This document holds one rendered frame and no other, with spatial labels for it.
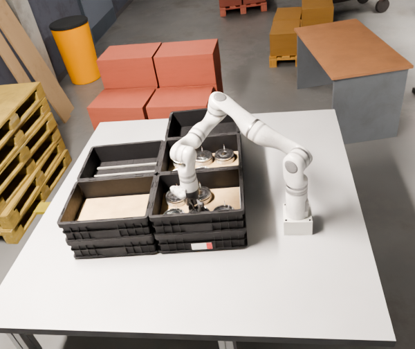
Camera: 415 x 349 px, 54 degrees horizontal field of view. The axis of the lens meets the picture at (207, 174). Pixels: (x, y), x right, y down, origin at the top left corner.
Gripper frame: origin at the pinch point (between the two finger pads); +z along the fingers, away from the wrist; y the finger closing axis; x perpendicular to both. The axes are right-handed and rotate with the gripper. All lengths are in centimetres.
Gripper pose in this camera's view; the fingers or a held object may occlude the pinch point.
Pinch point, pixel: (194, 212)
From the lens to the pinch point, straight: 181.2
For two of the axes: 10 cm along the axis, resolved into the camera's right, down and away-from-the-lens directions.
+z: 1.3, 7.9, 6.0
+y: -6.3, -4.0, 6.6
